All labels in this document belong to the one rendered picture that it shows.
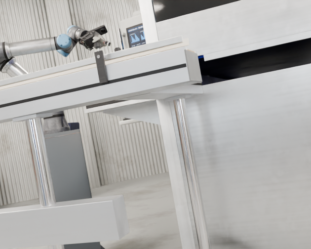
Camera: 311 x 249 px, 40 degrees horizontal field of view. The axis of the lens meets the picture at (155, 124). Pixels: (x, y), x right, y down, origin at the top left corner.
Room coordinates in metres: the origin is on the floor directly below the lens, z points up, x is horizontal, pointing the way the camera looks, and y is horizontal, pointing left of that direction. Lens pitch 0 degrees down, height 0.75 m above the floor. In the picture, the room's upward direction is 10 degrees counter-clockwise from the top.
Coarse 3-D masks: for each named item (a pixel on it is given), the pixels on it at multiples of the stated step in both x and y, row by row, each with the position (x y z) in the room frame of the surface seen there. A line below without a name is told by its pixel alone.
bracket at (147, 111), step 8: (136, 104) 2.19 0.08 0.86; (144, 104) 2.17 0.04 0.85; (152, 104) 2.16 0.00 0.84; (104, 112) 2.25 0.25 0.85; (112, 112) 2.24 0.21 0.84; (120, 112) 2.22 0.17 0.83; (128, 112) 2.20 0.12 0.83; (136, 112) 2.19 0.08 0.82; (144, 112) 2.17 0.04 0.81; (152, 112) 2.16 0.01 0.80; (144, 120) 2.18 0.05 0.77; (152, 120) 2.16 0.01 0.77
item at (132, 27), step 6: (138, 12) 3.16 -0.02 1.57; (132, 18) 3.17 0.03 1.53; (138, 18) 3.15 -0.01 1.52; (120, 24) 3.24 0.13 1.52; (126, 24) 3.21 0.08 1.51; (132, 24) 3.18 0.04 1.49; (138, 24) 3.15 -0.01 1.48; (126, 30) 3.21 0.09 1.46; (132, 30) 3.18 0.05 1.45; (138, 30) 3.15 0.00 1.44; (126, 36) 3.21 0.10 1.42; (132, 36) 3.18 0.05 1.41; (138, 36) 3.16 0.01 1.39; (144, 36) 3.13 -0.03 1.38; (126, 42) 3.22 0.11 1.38; (132, 42) 3.19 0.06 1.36; (138, 42) 3.16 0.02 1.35; (144, 42) 3.14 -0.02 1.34; (126, 48) 3.23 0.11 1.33
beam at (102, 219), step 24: (0, 216) 1.40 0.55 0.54; (24, 216) 1.37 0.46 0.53; (48, 216) 1.34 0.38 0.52; (72, 216) 1.31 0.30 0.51; (96, 216) 1.28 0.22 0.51; (120, 216) 1.29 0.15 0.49; (0, 240) 1.41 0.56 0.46; (24, 240) 1.38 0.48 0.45; (48, 240) 1.34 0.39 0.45; (72, 240) 1.31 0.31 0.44; (96, 240) 1.29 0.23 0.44
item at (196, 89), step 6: (192, 84) 1.80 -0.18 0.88; (198, 84) 1.90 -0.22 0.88; (162, 90) 1.43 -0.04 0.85; (168, 90) 1.49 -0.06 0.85; (174, 90) 1.56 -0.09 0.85; (180, 90) 1.63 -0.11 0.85; (186, 90) 1.70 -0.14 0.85; (192, 90) 1.79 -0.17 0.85; (198, 90) 1.89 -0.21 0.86; (132, 96) 1.34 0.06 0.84; (138, 96) 1.38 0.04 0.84; (144, 96) 1.44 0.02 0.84; (150, 96) 1.49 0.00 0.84; (156, 96) 1.56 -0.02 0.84; (162, 96) 1.62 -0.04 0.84; (168, 96) 1.69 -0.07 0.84
